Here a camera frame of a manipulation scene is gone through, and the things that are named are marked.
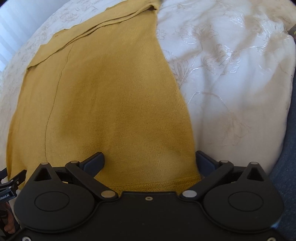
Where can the left hand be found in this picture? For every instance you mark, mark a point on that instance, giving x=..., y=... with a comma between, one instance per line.
x=10, y=226

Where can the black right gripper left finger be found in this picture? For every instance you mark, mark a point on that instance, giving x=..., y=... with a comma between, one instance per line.
x=84, y=173

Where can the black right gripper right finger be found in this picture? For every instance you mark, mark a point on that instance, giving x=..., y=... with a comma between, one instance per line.
x=213, y=173

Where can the white floral bedspread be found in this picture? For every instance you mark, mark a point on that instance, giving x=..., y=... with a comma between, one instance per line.
x=233, y=62

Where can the yellow knit sweater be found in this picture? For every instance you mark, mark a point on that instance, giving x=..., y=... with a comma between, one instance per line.
x=105, y=86

